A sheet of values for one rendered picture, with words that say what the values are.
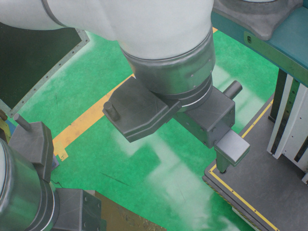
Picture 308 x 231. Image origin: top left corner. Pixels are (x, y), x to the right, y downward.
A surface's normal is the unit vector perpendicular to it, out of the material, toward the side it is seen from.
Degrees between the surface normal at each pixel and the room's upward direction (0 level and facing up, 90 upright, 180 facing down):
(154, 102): 0
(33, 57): 90
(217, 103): 0
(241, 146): 0
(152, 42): 108
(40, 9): 82
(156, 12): 91
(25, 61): 90
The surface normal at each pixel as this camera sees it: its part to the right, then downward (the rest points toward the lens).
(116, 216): 0.97, -0.11
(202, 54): 0.70, 0.52
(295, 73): -0.73, 0.66
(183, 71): 0.24, 0.80
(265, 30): -0.22, -0.33
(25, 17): -0.37, 0.84
